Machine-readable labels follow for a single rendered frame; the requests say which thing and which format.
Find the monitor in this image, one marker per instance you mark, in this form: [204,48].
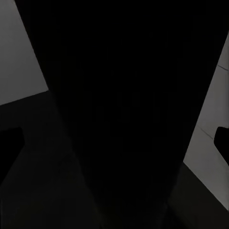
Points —
[140,87]

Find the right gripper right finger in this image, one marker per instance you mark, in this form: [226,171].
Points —
[221,141]

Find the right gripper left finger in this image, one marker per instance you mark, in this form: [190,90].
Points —
[11,143]

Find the desk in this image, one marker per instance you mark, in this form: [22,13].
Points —
[44,188]

